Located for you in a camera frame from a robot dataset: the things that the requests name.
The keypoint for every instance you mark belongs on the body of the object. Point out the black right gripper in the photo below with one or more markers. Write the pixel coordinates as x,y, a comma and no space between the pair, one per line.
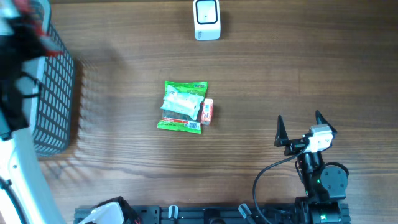
282,140

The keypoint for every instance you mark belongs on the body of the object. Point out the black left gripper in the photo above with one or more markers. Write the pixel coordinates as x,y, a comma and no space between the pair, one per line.
22,29

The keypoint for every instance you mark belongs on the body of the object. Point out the dark grey mesh basket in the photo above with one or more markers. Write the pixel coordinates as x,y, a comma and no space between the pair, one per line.
49,114

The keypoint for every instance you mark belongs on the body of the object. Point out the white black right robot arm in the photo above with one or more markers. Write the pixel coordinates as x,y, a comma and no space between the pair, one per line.
325,183

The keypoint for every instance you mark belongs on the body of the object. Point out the white barcode scanner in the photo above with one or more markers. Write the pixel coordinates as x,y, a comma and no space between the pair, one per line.
207,19

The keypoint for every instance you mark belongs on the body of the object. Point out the teal tissue packet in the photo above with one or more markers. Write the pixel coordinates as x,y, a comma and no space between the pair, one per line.
180,102

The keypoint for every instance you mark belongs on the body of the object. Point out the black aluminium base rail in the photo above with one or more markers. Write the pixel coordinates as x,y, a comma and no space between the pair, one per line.
281,213

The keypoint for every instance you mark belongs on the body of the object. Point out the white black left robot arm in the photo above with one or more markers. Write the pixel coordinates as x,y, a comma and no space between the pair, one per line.
28,197

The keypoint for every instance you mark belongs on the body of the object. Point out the red snack stick packet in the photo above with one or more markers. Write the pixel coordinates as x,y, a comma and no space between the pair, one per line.
31,40

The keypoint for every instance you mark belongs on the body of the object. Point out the small orange candy box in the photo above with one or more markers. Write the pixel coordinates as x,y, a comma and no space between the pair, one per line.
207,111

